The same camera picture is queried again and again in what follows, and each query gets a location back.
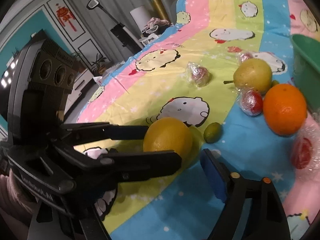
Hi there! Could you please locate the yellow lemon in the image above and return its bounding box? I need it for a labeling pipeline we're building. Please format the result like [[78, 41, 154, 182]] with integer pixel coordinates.
[[143, 117, 193, 160]]

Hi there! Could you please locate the wrapped red fruit right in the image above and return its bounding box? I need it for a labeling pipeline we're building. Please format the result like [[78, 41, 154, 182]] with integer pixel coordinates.
[[290, 126, 319, 173]]

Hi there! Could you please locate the wrapped red fruit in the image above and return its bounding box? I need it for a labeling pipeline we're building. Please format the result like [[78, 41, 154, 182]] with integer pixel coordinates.
[[187, 62, 210, 87], [238, 89, 263, 116], [238, 51, 253, 63], [290, 126, 319, 173]]

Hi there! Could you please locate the grey curtain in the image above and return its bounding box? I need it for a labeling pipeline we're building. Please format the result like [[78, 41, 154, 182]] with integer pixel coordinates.
[[67, 0, 177, 63]]

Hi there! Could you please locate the small green lime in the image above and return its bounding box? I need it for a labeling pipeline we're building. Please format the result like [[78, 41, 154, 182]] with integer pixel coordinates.
[[203, 122, 222, 144]]

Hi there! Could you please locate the orange fruit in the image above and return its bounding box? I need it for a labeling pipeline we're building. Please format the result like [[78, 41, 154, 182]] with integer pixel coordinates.
[[263, 83, 307, 136]]

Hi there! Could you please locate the black and white bag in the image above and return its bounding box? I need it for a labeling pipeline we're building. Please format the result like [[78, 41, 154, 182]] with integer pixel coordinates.
[[139, 17, 172, 46]]

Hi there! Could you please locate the wrapped red fruit middle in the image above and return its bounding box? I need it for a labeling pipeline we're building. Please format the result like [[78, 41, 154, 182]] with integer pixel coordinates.
[[238, 89, 263, 116]]

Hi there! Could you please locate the wrapped red fruit left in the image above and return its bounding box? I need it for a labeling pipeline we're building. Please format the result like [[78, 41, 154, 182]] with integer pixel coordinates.
[[187, 62, 210, 87]]

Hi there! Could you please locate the small green lime hidden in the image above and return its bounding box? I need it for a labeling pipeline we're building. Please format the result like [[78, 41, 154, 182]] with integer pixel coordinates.
[[271, 80, 279, 87]]

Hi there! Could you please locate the yellow-green pear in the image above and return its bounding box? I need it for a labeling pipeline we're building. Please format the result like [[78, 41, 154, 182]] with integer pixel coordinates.
[[223, 59, 272, 95]]

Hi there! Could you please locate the colourful striped cartoon tablecloth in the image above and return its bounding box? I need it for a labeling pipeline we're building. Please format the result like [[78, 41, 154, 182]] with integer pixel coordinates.
[[76, 0, 319, 239]]

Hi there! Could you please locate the wrapped red fruit far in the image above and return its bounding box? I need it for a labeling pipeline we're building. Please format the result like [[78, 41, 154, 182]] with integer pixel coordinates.
[[238, 51, 253, 63]]

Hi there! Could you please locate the green plastic bowl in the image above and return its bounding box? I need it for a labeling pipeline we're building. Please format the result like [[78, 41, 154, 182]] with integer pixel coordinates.
[[290, 34, 320, 112]]

